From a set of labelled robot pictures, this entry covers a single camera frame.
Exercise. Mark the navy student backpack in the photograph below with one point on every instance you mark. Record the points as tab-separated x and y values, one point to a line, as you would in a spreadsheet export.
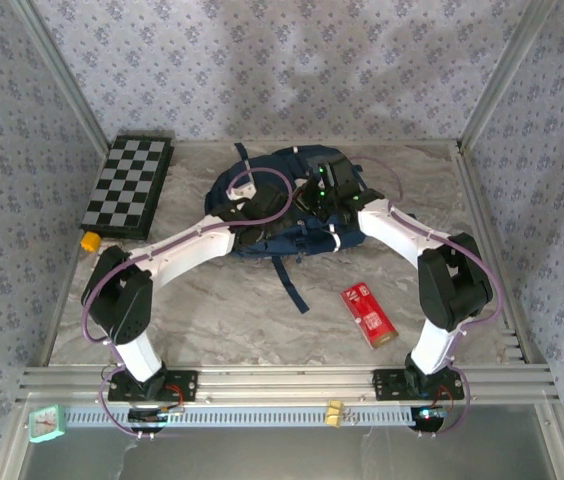
312	240

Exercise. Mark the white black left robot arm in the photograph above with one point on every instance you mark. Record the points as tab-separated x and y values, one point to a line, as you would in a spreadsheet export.
187	250

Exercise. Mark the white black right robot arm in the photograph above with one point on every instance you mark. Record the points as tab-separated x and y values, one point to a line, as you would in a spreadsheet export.
392	225

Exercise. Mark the red carton box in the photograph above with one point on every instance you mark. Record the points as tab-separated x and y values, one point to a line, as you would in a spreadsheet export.
369	315

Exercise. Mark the black grey chessboard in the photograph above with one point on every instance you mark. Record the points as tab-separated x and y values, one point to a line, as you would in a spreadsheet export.
127	185

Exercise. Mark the small yellow block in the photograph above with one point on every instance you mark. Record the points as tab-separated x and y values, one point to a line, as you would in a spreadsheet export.
91	241

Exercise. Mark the yellow binder clip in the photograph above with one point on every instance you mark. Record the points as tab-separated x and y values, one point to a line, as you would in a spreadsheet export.
334	412

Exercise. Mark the small circuit board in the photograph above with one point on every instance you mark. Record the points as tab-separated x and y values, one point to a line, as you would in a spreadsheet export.
429	417
149	415

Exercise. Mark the grey metal shelf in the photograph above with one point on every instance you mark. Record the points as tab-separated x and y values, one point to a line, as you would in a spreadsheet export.
287	455

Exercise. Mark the teal alarm clock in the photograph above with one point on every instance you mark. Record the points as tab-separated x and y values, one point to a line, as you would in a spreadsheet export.
47	424

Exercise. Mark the slotted aluminium table rail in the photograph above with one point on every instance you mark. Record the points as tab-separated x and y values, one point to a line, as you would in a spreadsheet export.
468	170

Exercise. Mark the long aluminium frame rail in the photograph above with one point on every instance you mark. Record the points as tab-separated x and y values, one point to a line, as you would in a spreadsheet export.
287	380

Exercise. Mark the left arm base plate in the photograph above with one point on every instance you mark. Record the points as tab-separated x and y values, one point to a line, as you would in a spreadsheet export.
184	385

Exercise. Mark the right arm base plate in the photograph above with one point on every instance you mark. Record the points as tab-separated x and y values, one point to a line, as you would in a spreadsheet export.
387	385

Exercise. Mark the aluminium frame post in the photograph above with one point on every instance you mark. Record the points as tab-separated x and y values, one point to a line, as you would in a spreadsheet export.
502	75
62	75

